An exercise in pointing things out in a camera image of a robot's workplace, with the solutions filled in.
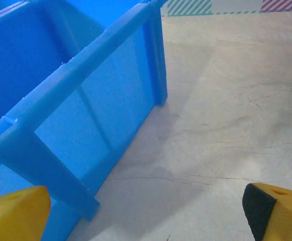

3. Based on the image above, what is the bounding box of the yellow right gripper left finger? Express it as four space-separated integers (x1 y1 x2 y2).
0 185 52 241

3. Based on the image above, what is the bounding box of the blue three-compartment plastic bin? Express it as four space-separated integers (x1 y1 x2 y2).
0 0 169 241

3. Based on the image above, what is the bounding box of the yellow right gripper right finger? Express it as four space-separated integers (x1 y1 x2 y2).
241 182 292 241

